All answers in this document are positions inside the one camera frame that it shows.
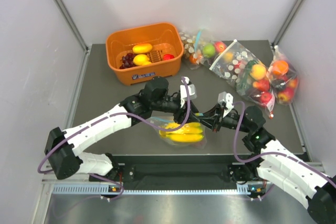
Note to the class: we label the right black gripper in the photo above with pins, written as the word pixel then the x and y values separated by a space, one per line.
pixel 214 122

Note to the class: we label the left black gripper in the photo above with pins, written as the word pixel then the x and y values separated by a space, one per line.
pixel 179 116

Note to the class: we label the yellow fake banana bunch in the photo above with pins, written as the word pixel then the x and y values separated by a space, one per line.
pixel 189 133

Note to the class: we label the blue zip top bag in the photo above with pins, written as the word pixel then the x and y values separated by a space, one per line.
pixel 167 122

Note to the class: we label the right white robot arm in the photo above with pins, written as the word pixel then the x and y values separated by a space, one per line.
pixel 271 161

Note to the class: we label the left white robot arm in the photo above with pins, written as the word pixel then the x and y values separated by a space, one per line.
pixel 65 149

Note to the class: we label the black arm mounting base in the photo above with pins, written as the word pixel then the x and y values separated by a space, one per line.
pixel 224 167

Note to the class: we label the white zip bag with fruit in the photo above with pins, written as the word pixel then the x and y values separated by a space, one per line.
pixel 246 73

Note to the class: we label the red fake tomato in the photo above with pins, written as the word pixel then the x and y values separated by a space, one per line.
pixel 168 57

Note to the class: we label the back bag with green apple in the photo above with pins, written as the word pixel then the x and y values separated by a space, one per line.
pixel 200 48

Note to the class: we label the yellow fake lemon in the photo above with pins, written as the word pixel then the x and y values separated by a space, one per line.
pixel 141 60

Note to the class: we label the purple fake grapes in basket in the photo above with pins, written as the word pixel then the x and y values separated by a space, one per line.
pixel 127 61

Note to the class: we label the yellow fake mango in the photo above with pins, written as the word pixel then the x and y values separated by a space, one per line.
pixel 143 48

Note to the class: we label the right bag with orange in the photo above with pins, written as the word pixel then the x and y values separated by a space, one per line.
pixel 283 77

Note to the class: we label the orange plastic basket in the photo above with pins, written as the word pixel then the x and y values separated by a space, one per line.
pixel 165 39

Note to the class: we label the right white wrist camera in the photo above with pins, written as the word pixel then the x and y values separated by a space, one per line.
pixel 225 100

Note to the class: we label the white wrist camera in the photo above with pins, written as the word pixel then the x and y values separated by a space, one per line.
pixel 225 100
pixel 187 91

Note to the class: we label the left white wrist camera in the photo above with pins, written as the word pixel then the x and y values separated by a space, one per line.
pixel 187 91

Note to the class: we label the grey slotted cable duct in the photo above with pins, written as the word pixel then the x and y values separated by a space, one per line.
pixel 106 189

